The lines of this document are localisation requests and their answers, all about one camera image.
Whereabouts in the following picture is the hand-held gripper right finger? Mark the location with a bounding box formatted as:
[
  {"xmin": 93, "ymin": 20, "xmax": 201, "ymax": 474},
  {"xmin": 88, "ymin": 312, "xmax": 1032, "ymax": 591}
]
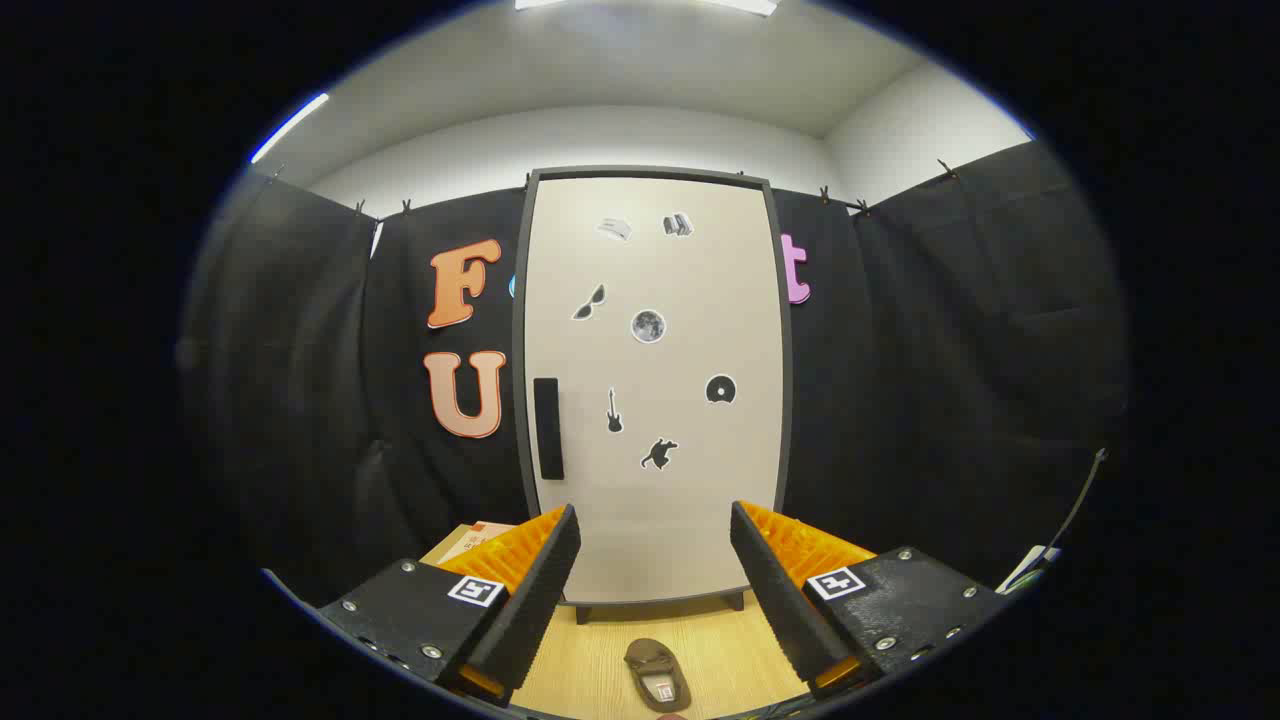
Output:
[{"xmin": 729, "ymin": 500, "xmax": 1009, "ymax": 701}]

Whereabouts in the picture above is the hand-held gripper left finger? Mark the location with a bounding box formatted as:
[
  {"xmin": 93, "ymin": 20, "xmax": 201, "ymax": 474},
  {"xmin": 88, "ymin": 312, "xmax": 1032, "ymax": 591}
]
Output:
[{"xmin": 318, "ymin": 503, "xmax": 582, "ymax": 709}]

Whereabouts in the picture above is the brown suede shoe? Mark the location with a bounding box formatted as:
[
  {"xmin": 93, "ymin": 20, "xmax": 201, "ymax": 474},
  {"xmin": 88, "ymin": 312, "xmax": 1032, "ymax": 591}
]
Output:
[{"xmin": 623, "ymin": 638, "xmax": 693, "ymax": 713}]

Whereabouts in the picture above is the black door handle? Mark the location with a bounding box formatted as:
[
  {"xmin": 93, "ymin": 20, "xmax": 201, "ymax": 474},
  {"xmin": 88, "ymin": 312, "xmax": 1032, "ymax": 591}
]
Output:
[{"xmin": 533, "ymin": 377, "xmax": 566, "ymax": 481}]

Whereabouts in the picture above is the grey shoe cabinet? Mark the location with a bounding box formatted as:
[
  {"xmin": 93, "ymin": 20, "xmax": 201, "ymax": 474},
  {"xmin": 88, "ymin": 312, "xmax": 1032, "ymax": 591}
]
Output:
[{"xmin": 512, "ymin": 165, "xmax": 796, "ymax": 626}]

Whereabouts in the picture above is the white shoe cabinet door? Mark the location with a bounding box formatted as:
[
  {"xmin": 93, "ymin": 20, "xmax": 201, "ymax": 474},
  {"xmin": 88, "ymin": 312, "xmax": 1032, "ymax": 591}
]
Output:
[{"xmin": 523, "ymin": 177, "xmax": 786, "ymax": 606}]

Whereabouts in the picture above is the beige cover book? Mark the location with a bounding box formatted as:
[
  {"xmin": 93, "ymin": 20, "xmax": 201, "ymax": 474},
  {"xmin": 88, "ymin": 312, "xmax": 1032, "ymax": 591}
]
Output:
[{"xmin": 420, "ymin": 520, "xmax": 516, "ymax": 571}]

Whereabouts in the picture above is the black backdrop cloth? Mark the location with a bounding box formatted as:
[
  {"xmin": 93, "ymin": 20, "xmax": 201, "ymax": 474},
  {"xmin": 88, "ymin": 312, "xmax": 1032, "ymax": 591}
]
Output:
[{"xmin": 180, "ymin": 140, "xmax": 1131, "ymax": 611}]

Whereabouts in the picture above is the white flat object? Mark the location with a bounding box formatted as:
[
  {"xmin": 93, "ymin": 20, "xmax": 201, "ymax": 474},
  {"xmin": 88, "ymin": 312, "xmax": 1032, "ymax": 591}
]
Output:
[{"xmin": 995, "ymin": 545, "xmax": 1061, "ymax": 596}]

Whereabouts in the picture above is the ceiling strip light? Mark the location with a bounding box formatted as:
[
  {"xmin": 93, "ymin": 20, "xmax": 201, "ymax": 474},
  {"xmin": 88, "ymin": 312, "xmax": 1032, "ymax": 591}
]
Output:
[
  {"xmin": 250, "ymin": 93, "xmax": 331, "ymax": 164},
  {"xmin": 515, "ymin": 0, "xmax": 779, "ymax": 17}
]

